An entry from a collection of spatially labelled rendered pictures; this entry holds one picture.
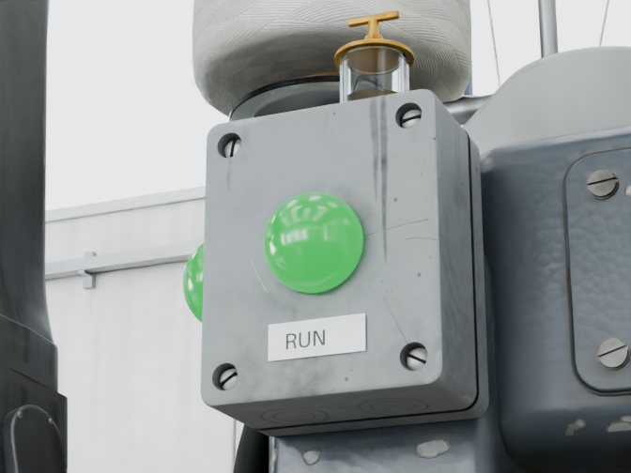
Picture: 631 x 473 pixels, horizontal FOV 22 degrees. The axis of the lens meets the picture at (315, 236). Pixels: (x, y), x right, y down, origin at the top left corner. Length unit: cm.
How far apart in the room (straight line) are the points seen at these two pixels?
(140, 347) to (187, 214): 59
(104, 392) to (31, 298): 590
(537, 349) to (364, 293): 6
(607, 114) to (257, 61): 32
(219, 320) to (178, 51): 665
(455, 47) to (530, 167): 41
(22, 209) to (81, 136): 636
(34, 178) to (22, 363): 12
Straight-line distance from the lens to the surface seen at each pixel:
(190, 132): 692
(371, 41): 57
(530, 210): 51
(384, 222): 47
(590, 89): 65
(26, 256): 82
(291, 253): 46
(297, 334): 46
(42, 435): 76
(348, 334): 46
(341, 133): 48
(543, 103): 65
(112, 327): 677
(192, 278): 50
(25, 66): 89
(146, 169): 696
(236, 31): 90
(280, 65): 92
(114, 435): 664
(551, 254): 50
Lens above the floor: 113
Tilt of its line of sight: 20 degrees up
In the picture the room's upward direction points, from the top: straight up
